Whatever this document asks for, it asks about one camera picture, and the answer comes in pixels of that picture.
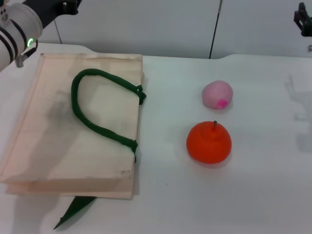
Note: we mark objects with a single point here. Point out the pink toy peach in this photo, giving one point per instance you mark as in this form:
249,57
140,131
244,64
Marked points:
215,93

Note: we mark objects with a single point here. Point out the orange toy fruit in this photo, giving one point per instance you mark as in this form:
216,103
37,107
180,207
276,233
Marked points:
208,146

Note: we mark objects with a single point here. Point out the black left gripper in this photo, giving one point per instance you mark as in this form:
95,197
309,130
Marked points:
46,12

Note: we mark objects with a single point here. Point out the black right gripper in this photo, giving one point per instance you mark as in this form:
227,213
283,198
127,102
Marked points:
306,23

